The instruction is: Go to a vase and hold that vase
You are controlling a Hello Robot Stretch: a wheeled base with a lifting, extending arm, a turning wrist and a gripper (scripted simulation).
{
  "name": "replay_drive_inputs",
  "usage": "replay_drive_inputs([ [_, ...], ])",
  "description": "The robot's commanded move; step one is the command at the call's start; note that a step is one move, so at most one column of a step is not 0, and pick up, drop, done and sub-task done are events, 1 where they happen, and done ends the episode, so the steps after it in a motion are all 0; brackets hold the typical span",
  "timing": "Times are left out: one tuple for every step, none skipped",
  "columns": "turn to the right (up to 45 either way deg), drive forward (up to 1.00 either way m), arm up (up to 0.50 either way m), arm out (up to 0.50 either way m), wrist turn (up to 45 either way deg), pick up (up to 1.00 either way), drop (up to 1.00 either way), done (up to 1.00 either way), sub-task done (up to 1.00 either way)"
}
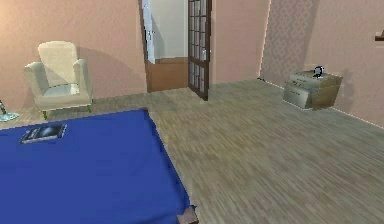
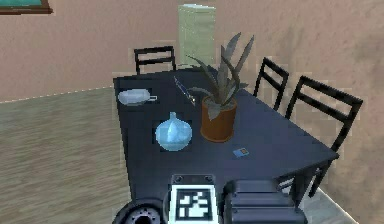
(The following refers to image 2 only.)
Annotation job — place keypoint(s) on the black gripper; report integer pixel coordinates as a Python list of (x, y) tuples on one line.
[(141, 215)]

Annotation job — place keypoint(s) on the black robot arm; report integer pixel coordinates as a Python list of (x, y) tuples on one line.
[(240, 203)]

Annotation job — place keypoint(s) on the pale blue glass vase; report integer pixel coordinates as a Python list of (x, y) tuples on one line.
[(173, 133)]

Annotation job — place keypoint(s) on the small blue card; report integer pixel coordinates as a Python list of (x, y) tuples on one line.
[(240, 152)]

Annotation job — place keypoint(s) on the house plant in brown pot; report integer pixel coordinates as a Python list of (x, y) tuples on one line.
[(220, 116)]

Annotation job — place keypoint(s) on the dark blue table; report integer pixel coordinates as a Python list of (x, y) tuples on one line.
[(266, 133)]

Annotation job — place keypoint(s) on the black slatted chair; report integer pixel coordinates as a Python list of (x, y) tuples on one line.
[(325, 106), (271, 81), (155, 60)]

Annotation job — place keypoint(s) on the framed picture with brown frame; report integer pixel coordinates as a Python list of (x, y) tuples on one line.
[(23, 6)]

